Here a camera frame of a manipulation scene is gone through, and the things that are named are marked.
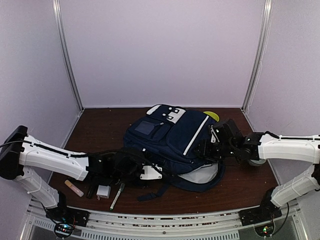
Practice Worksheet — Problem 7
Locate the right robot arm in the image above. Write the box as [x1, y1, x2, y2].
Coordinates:
[194, 119, 320, 221]

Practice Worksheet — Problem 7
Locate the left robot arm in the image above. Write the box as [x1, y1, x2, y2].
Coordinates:
[0, 125, 165, 222]

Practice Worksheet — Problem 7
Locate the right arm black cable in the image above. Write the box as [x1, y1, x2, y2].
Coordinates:
[264, 131, 320, 142]

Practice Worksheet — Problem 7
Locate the beige highlighter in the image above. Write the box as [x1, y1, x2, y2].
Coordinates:
[64, 180, 84, 197]

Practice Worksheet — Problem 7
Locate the lime green bowl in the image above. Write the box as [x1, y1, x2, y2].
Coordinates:
[204, 111, 220, 122]

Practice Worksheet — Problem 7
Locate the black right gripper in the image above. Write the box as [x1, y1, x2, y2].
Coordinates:
[192, 138, 236, 162]

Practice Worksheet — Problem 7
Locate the aluminium frame post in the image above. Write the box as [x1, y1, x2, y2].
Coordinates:
[52, 0, 84, 112]
[241, 0, 274, 113]

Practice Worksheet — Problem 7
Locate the blue cap marker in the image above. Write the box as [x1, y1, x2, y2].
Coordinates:
[85, 184, 97, 199]

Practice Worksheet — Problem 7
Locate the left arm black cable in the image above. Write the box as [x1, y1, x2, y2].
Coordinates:
[0, 139, 181, 178]

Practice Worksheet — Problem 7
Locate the aluminium frame post left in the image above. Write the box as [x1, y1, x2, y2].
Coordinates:
[52, 0, 84, 112]

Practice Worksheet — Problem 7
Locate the white power adapter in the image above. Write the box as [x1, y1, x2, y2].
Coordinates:
[96, 185, 111, 200]

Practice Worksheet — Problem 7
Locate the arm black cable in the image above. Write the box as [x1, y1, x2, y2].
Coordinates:
[0, 139, 181, 178]
[264, 131, 320, 142]

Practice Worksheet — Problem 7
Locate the teal patterned ceramic bowl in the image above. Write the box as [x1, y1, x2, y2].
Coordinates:
[248, 159, 267, 167]

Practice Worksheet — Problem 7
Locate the aluminium front rail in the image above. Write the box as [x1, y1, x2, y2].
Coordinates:
[18, 199, 310, 240]

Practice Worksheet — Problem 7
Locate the navy blue student backpack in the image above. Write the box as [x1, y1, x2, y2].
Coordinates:
[123, 104, 226, 202]

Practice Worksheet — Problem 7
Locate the aluminium frame post right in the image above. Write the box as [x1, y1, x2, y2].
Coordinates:
[241, 0, 274, 113]

